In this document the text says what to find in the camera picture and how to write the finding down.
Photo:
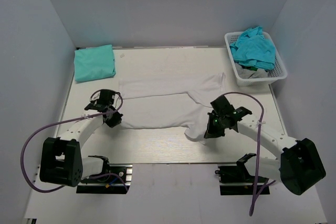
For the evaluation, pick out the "folded green t shirt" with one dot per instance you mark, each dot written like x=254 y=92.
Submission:
x=94 y=63

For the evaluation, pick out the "grey white shirt in basket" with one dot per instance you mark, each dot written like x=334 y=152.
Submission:
x=245 y=73

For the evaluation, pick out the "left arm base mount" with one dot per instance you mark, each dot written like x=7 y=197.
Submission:
x=117 y=182

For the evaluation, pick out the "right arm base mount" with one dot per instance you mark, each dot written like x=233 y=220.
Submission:
x=233 y=181

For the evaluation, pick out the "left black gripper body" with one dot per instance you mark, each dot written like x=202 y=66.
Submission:
x=114 y=112

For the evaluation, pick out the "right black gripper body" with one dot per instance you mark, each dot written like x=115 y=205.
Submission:
x=221 y=117

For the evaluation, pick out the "crumpled blue t shirt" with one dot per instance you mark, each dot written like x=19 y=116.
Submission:
x=253 y=49

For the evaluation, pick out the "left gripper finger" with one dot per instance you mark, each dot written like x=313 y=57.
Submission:
x=116 y=119
x=110 y=122

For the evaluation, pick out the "dark green garment in basket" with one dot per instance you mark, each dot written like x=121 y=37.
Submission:
x=250 y=68

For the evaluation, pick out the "white t shirt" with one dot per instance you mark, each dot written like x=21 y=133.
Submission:
x=166 y=102

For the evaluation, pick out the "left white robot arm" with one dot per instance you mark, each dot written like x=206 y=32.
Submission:
x=61 y=160

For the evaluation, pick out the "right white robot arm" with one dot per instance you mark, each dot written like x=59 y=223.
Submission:
x=297 y=163

